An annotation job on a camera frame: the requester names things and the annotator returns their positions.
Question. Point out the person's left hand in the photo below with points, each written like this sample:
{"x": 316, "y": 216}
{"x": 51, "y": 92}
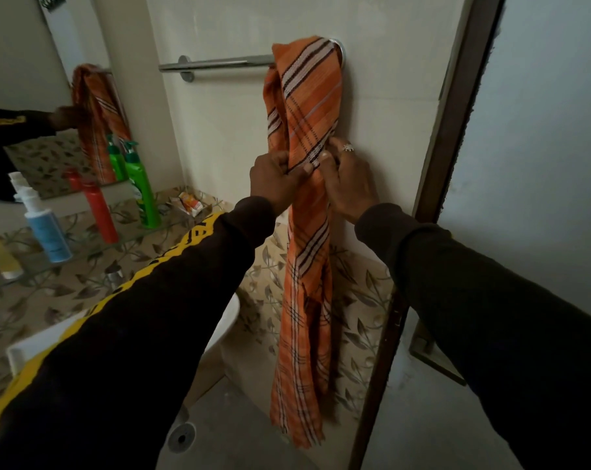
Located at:
{"x": 272, "y": 181}

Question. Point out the person's right forearm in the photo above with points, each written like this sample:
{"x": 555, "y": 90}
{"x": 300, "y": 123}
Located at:
{"x": 501, "y": 327}

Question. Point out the brown door frame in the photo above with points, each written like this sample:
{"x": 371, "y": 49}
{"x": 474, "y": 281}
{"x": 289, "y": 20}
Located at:
{"x": 422, "y": 215}

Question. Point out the green spray bottle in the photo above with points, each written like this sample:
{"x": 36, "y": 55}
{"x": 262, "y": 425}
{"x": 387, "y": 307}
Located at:
{"x": 143, "y": 183}

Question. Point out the orange plaid towel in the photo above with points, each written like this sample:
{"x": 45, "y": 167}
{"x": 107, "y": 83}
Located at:
{"x": 305, "y": 230}

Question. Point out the red bottle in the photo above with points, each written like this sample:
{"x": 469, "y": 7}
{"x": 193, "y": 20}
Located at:
{"x": 98, "y": 205}

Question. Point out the white blue pump bottle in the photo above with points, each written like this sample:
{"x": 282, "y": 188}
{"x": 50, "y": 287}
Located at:
{"x": 43, "y": 217}

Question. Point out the wall mirror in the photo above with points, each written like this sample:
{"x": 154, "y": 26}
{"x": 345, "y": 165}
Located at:
{"x": 36, "y": 92}

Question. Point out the white door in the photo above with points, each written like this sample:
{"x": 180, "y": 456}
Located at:
{"x": 501, "y": 200}

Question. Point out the person's left thumb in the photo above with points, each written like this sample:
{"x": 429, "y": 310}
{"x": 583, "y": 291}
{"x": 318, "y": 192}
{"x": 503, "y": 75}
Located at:
{"x": 301, "y": 172}

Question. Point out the glass shelf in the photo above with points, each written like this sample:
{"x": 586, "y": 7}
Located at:
{"x": 80, "y": 244}

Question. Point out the person's left forearm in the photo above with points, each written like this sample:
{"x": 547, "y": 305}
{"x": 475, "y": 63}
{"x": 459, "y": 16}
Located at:
{"x": 114, "y": 337}

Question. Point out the chrome towel bar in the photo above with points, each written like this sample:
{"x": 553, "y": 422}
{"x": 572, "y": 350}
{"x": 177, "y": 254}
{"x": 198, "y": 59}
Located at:
{"x": 217, "y": 63}

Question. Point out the yellow tube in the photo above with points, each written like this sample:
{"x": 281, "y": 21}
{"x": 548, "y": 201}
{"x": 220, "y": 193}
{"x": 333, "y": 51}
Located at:
{"x": 2, "y": 256}

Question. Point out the person's right fingers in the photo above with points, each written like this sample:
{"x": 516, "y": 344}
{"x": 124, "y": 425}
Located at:
{"x": 335, "y": 152}

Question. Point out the person's right hand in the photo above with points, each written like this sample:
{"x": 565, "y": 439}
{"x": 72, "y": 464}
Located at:
{"x": 350, "y": 185}

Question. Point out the round floor drain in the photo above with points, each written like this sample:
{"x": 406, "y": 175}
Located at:
{"x": 181, "y": 437}

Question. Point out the small orange white box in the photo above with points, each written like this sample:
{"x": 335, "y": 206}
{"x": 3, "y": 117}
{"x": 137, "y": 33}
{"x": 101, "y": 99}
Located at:
{"x": 191, "y": 203}

